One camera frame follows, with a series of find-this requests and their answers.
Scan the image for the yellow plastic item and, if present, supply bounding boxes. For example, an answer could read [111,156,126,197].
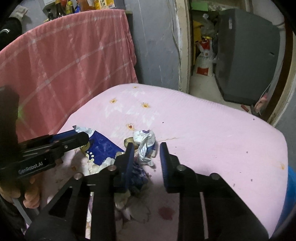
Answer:
[193,21,204,42]

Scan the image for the pink slipper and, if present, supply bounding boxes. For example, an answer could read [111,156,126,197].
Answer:
[254,93,269,114]

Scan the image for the black wok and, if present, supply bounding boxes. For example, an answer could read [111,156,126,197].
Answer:
[0,17,23,50]

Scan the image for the person's left hand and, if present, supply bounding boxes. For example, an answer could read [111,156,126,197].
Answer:
[0,176,41,209]

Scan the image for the large oil jug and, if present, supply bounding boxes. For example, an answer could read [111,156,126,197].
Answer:
[94,0,116,10]

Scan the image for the orange brown sauce packet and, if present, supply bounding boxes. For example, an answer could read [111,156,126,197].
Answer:
[78,0,94,11]

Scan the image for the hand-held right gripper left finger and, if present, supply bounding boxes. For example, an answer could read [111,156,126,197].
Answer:
[42,142,136,241]

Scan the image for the blue snack bag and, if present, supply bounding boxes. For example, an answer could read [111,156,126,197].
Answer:
[73,125,126,168]

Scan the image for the wooden door frame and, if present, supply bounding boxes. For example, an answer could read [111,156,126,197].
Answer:
[173,0,296,127]

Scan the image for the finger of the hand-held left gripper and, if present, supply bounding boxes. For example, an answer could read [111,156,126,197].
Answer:
[52,132,90,155]
[49,129,81,142]

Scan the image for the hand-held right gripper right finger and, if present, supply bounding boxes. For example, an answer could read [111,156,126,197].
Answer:
[159,142,270,241]

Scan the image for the pile of scraps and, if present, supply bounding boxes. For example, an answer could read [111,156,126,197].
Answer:
[83,157,153,223]

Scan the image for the clear crumpled plastic bag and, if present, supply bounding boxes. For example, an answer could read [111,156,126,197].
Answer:
[202,13,219,38]

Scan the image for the white printed sack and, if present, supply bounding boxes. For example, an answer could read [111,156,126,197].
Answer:
[195,38,216,77]

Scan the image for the blue plastic bucket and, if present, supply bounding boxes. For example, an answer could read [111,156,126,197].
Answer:
[275,166,296,235]

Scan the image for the white wrapper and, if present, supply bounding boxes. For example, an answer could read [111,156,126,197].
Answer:
[132,129,157,166]

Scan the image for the purple wrapper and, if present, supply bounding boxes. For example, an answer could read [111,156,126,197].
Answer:
[129,162,151,193]

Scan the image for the pink ribbed table cloth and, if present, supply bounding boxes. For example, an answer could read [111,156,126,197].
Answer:
[39,83,289,241]

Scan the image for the red plaid cloth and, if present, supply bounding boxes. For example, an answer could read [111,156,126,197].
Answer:
[0,9,139,143]

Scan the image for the hanging beige towel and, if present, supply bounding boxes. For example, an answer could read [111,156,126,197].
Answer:
[13,6,29,19]

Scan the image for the green box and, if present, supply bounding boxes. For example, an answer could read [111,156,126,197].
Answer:
[191,0,210,10]

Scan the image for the grey washing machine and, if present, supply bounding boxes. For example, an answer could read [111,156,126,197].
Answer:
[214,9,282,105]

